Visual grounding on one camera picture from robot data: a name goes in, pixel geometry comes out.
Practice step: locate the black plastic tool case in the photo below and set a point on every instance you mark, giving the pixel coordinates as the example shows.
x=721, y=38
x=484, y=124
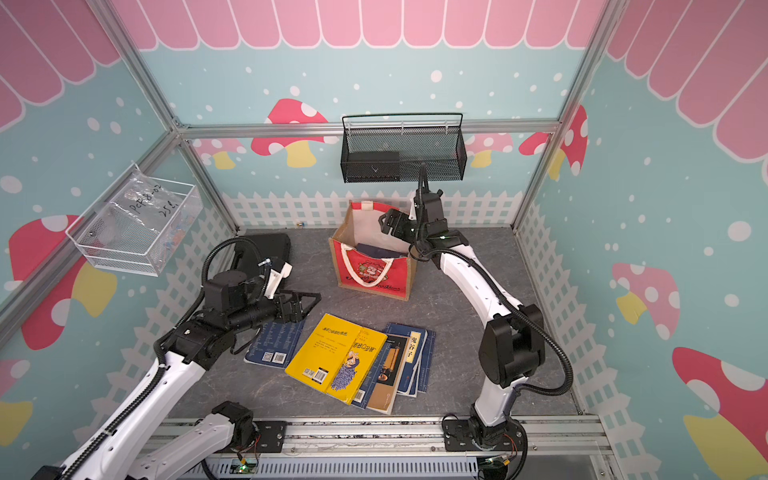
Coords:
x=275, y=246

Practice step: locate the yellow cartoon cover book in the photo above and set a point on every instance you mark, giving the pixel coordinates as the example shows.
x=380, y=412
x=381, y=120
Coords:
x=337, y=357

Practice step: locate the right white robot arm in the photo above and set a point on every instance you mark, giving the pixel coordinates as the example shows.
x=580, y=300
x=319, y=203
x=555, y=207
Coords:
x=516, y=352

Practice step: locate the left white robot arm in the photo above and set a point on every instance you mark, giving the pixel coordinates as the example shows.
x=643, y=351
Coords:
x=240, y=291

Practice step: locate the blue back-cover book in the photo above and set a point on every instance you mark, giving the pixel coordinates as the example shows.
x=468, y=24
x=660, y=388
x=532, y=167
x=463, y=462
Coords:
x=276, y=345

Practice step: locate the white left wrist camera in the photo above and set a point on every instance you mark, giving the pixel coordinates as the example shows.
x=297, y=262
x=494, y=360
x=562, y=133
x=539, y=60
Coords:
x=277, y=273

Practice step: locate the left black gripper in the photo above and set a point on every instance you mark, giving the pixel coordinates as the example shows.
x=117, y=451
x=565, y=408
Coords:
x=297, y=314

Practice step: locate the black wire mesh basket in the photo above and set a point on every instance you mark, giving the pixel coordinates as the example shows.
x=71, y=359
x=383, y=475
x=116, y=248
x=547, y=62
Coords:
x=433, y=141

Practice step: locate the red canvas tote bag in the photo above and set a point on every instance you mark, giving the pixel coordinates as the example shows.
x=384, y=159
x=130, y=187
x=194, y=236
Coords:
x=367, y=260

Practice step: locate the black box in basket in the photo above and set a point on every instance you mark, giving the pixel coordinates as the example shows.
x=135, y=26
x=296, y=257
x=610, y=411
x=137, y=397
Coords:
x=371, y=167

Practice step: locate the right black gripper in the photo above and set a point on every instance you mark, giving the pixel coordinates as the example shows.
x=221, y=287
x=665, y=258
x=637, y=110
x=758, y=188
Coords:
x=392, y=216

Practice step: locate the clear plastic wall bin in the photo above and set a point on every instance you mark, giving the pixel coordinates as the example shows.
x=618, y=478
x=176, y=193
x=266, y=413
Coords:
x=137, y=225

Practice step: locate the black wolf cover book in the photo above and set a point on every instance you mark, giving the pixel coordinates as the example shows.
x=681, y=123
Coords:
x=375, y=252

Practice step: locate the blue yellow-label book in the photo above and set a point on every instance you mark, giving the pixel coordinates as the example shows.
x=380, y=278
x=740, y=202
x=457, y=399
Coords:
x=418, y=358

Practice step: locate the brown lamp cover book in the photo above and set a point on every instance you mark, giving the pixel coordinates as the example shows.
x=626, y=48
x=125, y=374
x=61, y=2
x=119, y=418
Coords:
x=384, y=391

